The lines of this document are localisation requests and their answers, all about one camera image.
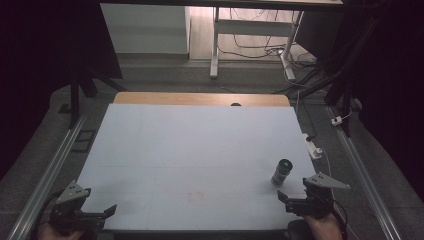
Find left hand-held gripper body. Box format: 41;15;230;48
49;180;107;233

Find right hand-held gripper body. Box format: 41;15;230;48
285;171;352;220

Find small spice jar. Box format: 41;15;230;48
270;165;290;188

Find person's left hand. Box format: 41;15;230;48
37;222;85;240

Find person's right hand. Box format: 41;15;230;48
301;212;344;240

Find white power strip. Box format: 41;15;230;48
301;133;324;160

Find small white adapter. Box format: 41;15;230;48
330;108;354;127

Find black metal stand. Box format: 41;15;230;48
323;13;384;138
68;66;128;129

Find white table cover sheet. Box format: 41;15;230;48
77;103;334;232

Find dark curtain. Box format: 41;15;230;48
343;0;424;201
0;0;123;181

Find white cabinet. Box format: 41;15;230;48
99;3;191;55

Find thin white cable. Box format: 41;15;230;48
320;148;361;240

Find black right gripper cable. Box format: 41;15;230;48
329;196;350;240

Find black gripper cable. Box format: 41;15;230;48
32;189;65;240
329;196;350;240

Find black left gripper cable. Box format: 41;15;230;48
32;189;65;240

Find aluminium floor rail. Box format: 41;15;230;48
6;113;88;240
325;105;404;240

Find black plug with cable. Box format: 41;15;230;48
294;89;317;143

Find thick black cable bundle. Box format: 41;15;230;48
273;59;338;98

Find black floor cable tangle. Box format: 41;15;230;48
218;8;318;68

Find white desk frame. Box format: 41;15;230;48
209;6;305;83

